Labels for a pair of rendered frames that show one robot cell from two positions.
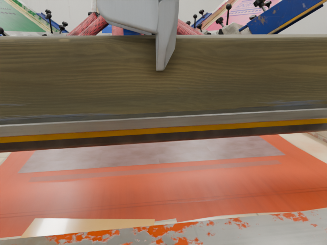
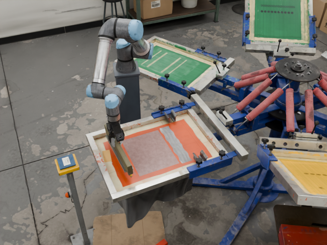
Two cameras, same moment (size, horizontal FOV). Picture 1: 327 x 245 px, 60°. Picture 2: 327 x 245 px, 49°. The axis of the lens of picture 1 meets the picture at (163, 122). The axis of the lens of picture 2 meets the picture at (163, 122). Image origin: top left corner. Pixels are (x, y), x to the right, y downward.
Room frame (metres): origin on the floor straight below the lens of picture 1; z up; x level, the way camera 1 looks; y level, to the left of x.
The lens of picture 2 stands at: (0.07, -1.56, 2.63)
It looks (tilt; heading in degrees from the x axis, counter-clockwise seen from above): 41 degrees down; 73
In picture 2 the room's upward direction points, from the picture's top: 1 degrees clockwise
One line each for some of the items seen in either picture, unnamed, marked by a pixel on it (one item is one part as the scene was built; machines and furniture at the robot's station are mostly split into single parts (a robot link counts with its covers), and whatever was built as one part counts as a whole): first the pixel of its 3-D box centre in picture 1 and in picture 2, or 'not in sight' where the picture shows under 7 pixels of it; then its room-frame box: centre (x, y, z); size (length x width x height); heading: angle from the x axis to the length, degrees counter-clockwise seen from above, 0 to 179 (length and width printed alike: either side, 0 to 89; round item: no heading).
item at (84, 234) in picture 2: not in sight; (78, 207); (-0.06, 0.08, 0.48); 0.22 x 0.22 x 0.96; 7
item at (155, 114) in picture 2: not in sight; (171, 113); (0.71, 0.34, 0.98); 0.30 x 0.05 x 0.07; 7
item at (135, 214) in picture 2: not in sight; (161, 196); (0.48, -0.18, 0.74); 0.46 x 0.04 x 0.42; 7
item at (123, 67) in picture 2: not in sight; (125, 62); (0.46, 0.67, 1.25); 0.15 x 0.15 x 0.10
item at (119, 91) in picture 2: not in sight; (115, 94); (0.29, 0.11, 1.39); 0.11 x 0.11 x 0.08; 61
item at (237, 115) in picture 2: not in sight; (230, 119); (1.07, 0.10, 1.02); 0.17 x 0.06 x 0.05; 7
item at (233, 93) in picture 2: not in sight; (212, 86); (1.18, 0.66, 0.90); 1.24 x 0.06 x 0.06; 127
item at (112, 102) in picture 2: not in sight; (112, 104); (0.26, 0.02, 1.39); 0.09 x 0.08 x 0.11; 61
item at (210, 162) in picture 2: not in sight; (209, 165); (0.79, -0.21, 0.98); 0.30 x 0.05 x 0.07; 7
